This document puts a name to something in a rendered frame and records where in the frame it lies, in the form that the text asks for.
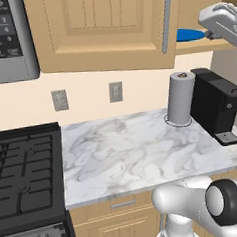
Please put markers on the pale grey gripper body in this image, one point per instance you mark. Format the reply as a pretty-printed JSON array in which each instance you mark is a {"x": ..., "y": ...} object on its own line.
[{"x": 220, "y": 19}]

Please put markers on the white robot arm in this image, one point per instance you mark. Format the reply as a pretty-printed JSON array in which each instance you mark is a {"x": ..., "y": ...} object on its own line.
[{"x": 183, "y": 199}]

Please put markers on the light wood cabinet door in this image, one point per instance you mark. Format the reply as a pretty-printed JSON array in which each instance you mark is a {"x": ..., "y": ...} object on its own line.
[{"x": 102, "y": 54}]

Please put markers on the blue plate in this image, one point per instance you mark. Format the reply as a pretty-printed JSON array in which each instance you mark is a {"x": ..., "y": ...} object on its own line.
[{"x": 188, "y": 34}]

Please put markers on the grey paper towel roll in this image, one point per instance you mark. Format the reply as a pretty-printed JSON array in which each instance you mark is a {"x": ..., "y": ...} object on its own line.
[{"x": 180, "y": 96}]

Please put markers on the black coffee machine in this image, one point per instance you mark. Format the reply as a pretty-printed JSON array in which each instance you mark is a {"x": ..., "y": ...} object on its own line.
[{"x": 216, "y": 103}]

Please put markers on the light wood drawer front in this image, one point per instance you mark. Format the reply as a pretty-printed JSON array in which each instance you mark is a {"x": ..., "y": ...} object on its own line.
[
  {"x": 233, "y": 174},
  {"x": 93, "y": 207}
]

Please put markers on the grey microwave oven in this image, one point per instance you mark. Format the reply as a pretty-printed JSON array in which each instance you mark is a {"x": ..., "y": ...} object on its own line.
[{"x": 6, "y": 64}]

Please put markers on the light wood base cupboard door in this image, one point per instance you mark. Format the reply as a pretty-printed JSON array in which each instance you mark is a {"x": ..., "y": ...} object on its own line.
[{"x": 115, "y": 232}]

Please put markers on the black gas stove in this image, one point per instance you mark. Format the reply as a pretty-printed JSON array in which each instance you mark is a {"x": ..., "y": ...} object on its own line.
[{"x": 24, "y": 177}]

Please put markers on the grey wall switch plate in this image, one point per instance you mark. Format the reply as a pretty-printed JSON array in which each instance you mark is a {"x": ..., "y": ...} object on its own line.
[{"x": 116, "y": 92}]

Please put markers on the grey wall outlet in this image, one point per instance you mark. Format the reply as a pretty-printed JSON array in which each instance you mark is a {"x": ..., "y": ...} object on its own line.
[{"x": 60, "y": 100}]

